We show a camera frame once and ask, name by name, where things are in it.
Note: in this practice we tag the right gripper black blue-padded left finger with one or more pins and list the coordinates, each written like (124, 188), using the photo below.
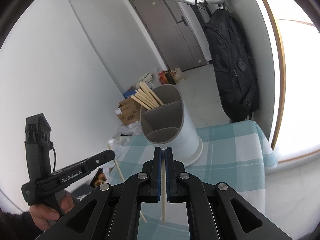
(111, 212)

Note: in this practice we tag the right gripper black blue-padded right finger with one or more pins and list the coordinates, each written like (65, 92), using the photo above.
(215, 211)

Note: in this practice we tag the wooden chopstick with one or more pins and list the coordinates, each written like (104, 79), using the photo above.
(163, 188)
(117, 165)

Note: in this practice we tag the person's left hand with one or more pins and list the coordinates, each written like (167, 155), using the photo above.
(42, 214)

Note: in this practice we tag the wooden chopstick on table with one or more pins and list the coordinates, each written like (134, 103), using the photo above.
(117, 165)

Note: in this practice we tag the clear plastic bag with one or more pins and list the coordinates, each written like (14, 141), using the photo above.
(124, 133)

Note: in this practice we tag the grey utensil holder cup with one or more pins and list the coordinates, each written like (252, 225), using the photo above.
(171, 126)

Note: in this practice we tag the brown cardboard box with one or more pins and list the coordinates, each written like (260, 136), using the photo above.
(128, 111)

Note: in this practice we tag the chopsticks bundle in holder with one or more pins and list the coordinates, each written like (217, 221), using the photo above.
(146, 97)

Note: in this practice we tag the blue cardboard box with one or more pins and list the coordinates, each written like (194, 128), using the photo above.
(131, 91)

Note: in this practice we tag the black backpack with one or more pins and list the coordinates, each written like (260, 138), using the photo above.
(234, 71)

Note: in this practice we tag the white cloth bag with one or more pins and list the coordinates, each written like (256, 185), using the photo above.
(150, 79)

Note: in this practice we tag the red snack bag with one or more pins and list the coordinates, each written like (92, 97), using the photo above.
(165, 77)

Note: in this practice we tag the grey door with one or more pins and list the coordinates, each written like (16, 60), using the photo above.
(171, 33)

